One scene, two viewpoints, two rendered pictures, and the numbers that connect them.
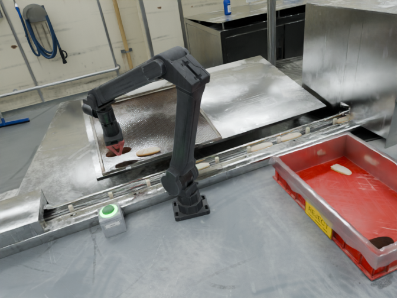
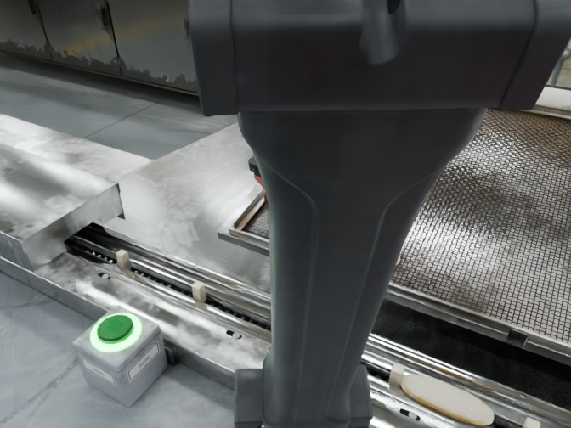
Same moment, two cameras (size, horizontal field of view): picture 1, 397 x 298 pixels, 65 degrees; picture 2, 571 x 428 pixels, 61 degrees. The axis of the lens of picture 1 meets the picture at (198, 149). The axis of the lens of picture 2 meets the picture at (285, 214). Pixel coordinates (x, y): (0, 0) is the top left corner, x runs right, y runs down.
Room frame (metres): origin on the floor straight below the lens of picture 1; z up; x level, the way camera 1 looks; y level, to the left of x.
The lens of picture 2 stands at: (0.64, -0.09, 1.32)
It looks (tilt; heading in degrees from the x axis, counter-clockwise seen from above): 35 degrees down; 45
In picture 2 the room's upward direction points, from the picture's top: straight up
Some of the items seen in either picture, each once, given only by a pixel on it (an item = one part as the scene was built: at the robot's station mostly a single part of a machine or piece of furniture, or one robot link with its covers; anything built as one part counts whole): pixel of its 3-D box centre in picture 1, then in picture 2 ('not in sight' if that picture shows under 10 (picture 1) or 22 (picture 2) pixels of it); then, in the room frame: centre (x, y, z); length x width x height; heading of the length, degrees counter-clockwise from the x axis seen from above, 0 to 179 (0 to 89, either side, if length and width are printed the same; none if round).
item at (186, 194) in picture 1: (179, 181); not in sight; (0.81, 0.08, 0.94); 0.09 x 0.05 x 0.10; 48
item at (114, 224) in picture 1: (113, 222); (127, 362); (0.77, 0.31, 0.84); 0.08 x 0.08 x 0.11; 16
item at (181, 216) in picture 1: (189, 200); not in sight; (0.80, 0.06, 0.86); 0.12 x 0.09 x 0.08; 96
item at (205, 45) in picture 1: (281, 47); not in sight; (3.54, -1.12, 0.51); 1.93 x 1.05 x 1.02; 106
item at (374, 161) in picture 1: (357, 190); not in sight; (0.70, -0.46, 0.87); 0.49 x 0.34 x 0.10; 14
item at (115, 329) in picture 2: (108, 210); (115, 331); (0.76, 0.31, 0.90); 0.04 x 0.04 x 0.02
